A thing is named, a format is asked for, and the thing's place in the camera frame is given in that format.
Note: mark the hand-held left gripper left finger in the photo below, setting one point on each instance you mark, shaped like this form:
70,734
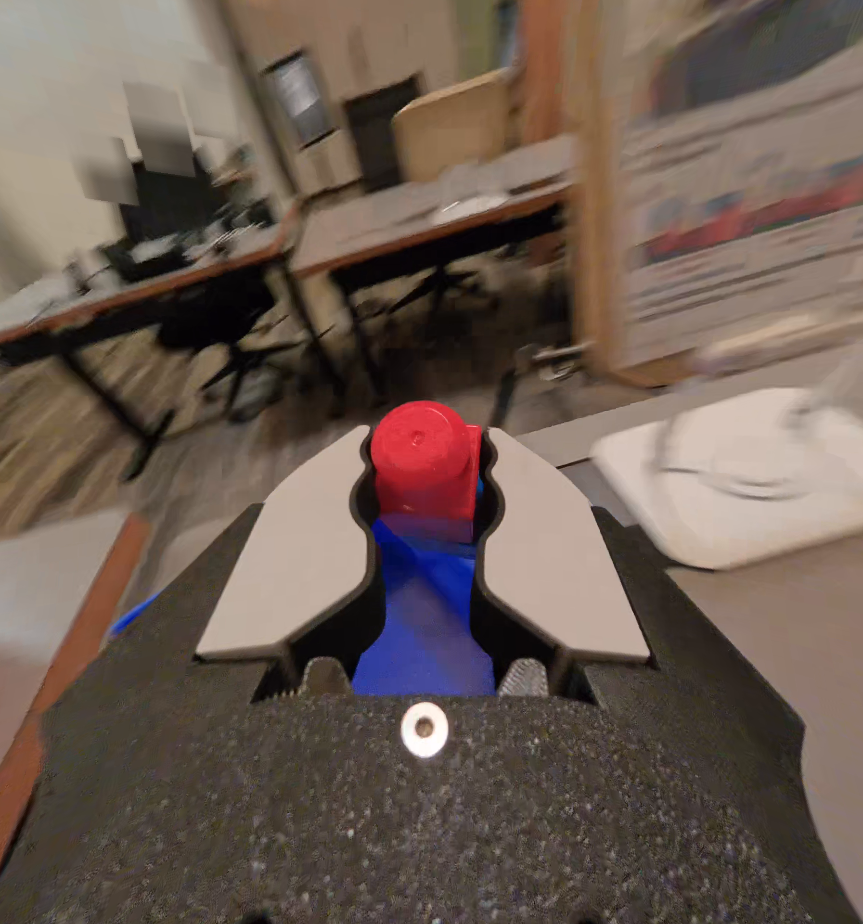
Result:
294,570

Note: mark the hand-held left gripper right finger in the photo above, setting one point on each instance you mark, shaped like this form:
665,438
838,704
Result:
554,570

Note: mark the blue plastic storage bin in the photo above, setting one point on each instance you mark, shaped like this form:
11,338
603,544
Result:
424,635

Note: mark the red toy building block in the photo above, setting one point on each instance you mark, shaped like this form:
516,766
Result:
420,455

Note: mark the black office chair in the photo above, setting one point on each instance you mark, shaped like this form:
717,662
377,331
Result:
207,317
438,281

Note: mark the black-legged office desk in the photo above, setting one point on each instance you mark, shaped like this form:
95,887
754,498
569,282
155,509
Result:
34,303
402,216

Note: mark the wood-framed poster board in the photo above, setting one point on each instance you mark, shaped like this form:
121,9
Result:
749,216

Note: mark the cardboard box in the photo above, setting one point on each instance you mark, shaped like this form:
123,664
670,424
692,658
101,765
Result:
453,130

